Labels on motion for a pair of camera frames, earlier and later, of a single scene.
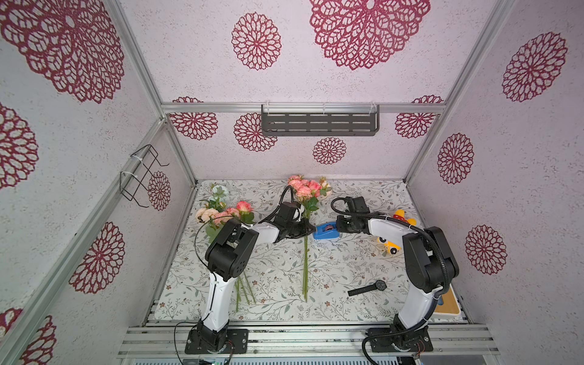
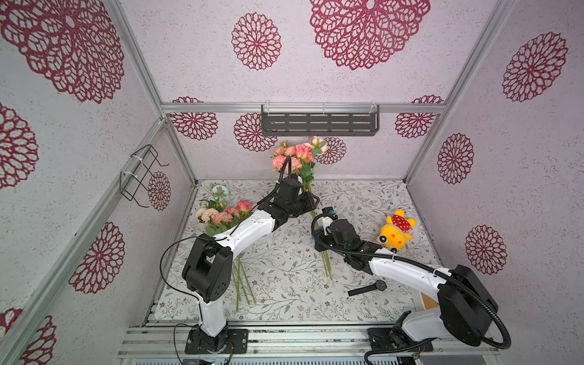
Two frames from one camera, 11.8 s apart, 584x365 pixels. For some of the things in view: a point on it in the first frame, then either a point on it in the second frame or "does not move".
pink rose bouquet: (308, 191) → (301, 157)
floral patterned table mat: (307, 270) does not move
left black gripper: (306, 226) → (310, 201)
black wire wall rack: (134, 180) does not move
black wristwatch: (379, 285) does not move
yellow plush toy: (392, 248) does not move
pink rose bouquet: (214, 215) does not move
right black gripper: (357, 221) → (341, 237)
